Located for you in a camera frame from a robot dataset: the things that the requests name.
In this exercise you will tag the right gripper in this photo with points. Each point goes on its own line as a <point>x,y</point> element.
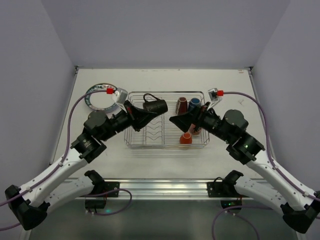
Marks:
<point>200,118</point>

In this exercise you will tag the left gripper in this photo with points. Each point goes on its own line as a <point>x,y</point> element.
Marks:
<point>132,116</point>

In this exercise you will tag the red orange cup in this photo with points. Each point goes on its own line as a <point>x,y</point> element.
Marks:
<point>186,138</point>

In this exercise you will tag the black cup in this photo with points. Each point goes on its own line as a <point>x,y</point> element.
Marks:
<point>158,105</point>

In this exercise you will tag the green rimmed printed plate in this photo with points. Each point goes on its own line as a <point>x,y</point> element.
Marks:
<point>99,100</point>

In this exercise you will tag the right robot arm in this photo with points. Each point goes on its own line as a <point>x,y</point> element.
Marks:
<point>298,204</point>

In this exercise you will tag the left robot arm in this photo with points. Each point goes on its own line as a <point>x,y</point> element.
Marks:
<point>34,200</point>

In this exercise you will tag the pink cup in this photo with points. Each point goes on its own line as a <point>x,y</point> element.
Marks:
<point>193,131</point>

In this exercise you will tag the dark brown cup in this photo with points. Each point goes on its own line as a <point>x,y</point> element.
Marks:
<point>181,106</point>

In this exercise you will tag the blue cup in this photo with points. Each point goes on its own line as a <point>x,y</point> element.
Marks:
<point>194,102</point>

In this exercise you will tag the wire dish rack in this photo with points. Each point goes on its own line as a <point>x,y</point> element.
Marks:
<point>161,133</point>

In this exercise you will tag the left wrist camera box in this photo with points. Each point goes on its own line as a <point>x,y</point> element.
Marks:
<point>119,96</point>

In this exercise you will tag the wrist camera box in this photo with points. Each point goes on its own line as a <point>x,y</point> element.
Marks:
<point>215,96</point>
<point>119,96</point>

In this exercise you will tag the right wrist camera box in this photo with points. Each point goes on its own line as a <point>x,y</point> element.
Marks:
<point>215,96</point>

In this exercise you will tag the aluminium rail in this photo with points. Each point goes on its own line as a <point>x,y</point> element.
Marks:
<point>183,189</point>

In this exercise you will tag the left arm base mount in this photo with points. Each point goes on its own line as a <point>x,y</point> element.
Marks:
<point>110,188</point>

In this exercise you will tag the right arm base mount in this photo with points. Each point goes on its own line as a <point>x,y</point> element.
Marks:
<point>216,189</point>

